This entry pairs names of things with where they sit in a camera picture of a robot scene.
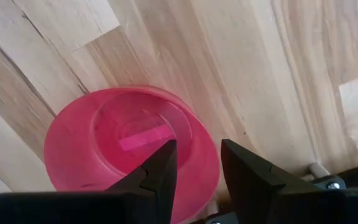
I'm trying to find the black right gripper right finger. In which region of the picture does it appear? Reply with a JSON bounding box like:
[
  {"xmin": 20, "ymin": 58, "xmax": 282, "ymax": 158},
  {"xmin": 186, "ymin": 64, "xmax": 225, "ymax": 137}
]
[{"xmin": 221, "ymin": 138, "xmax": 347, "ymax": 224}]

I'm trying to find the pink translucent plastic bowl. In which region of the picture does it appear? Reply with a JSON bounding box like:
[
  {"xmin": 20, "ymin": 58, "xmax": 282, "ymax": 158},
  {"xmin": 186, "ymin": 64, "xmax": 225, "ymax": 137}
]
[{"xmin": 43, "ymin": 85, "xmax": 221, "ymax": 224}]

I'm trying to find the white round post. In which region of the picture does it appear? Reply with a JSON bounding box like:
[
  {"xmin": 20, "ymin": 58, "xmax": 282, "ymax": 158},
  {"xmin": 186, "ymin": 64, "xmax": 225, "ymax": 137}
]
[{"xmin": 307, "ymin": 161, "xmax": 331, "ymax": 179}]

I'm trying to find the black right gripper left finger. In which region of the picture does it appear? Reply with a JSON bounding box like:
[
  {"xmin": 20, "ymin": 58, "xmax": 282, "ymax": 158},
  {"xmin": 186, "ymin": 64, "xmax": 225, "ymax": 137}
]
[{"xmin": 105, "ymin": 139, "xmax": 179, "ymax": 224}]

